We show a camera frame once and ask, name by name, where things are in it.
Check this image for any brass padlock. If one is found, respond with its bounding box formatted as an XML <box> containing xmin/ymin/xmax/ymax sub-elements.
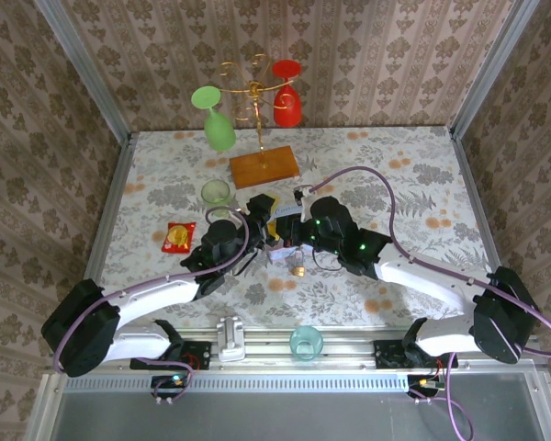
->
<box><xmin>289</xmin><ymin>247</ymin><xmax>307</xmax><ymax>278</ymax></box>

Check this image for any light blue cartoon box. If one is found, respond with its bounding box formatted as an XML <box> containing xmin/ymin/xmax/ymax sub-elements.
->
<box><xmin>265</xmin><ymin>191</ymin><xmax>307</xmax><ymax>266</ymax></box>

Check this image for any red yellow snack packet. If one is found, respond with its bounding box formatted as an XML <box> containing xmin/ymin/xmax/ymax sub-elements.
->
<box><xmin>160</xmin><ymin>221</ymin><xmax>197</xmax><ymax>254</ymax></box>

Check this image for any green plastic cup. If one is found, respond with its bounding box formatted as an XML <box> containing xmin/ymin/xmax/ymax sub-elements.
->
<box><xmin>200</xmin><ymin>179</ymin><xmax>233</xmax><ymax>217</ymax></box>

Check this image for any gold rack with wooden base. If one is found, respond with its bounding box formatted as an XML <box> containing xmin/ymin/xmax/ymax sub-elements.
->
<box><xmin>218</xmin><ymin>53</ymin><xmax>301</xmax><ymax>190</ymax></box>

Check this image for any floral tablecloth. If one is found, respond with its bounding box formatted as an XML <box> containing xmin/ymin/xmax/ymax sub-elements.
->
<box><xmin>89</xmin><ymin>127</ymin><xmax>520</xmax><ymax>330</ymax></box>

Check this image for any green wine glass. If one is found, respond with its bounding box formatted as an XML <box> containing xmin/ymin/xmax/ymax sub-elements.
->
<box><xmin>190</xmin><ymin>85</ymin><xmax>238</xmax><ymax>153</ymax></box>

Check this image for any teal glass cup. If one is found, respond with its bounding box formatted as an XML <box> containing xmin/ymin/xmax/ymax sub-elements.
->
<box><xmin>288</xmin><ymin>324</ymin><xmax>325</xmax><ymax>363</ymax></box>

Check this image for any red wine glass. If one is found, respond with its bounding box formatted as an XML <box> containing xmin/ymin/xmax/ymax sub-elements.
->
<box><xmin>271</xmin><ymin>59</ymin><xmax>304</xmax><ymax>129</ymax></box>

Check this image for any small circuit board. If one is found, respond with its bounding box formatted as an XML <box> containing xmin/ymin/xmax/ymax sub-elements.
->
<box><xmin>407</xmin><ymin>374</ymin><xmax>444</xmax><ymax>399</ymax></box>
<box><xmin>151</xmin><ymin>374</ymin><xmax>190</xmax><ymax>400</ymax></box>

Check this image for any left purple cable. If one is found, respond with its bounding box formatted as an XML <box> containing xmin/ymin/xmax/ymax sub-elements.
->
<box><xmin>54</xmin><ymin>206</ymin><xmax>252</xmax><ymax>376</ymax></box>

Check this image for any purple cable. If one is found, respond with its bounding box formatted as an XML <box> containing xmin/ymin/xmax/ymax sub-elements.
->
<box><xmin>54</xmin><ymin>206</ymin><xmax>252</xmax><ymax>376</ymax></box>
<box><xmin>298</xmin><ymin>165</ymin><xmax>551</xmax><ymax>440</ymax></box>

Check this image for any white plastic bracket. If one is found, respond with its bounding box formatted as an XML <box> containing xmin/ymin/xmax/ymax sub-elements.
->
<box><xmin>215</xmin><ymin>315</ymin><xmax>247</xmax><ymax>362</ymax></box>

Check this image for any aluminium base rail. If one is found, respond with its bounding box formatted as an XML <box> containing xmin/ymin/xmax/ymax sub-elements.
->
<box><xmin>50</xmin><ymin>326</ymin><xmax>545</xmax><ymax>374</ymax></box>

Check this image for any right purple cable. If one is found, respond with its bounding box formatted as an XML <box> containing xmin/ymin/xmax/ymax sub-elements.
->
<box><xmin>298</xmin><ymin>165</ymin><xmax>551</xmax><ymax>440</ymax></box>

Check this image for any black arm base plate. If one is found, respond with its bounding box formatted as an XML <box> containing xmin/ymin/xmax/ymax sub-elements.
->
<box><xmin>374</xmin><ymin>339</ymin><xmax>459</xmax><ymax>369</ymax></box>
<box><xmin>129</xmin><ymin>340</ymin><xmax>212</xmax><ymax>371</ymax></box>

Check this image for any slotted grey cable duct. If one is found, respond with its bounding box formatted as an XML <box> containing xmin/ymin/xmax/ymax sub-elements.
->
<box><xmin>63</xmin><ymin>372</ymin><xmax>412</xmax><ymax>392</ymax></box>

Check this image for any aluminium frame post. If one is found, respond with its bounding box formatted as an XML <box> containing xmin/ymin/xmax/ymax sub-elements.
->
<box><xmin>449</xmin><ymin>0</ymin><xmax>541</xmax><ymax>139</ymax></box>
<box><xmin>34</xmin><ymin>0</ymin><xmax>134</xmax><ymax>143</ymax></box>

